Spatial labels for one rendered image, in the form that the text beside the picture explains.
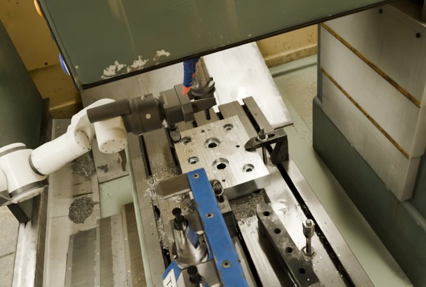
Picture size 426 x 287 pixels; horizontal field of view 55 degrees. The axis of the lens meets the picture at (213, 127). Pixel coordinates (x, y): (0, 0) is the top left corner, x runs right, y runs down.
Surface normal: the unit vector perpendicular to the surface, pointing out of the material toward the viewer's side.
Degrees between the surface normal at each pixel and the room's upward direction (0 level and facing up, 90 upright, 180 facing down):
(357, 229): 0
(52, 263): 17
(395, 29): 90
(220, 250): 0
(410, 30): 92
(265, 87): 24
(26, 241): 0
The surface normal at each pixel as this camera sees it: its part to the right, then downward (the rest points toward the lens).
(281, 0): 0.26, 0.59
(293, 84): -0.16, -0.75
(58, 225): 0.13, -0.81
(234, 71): -0.04, -0.45
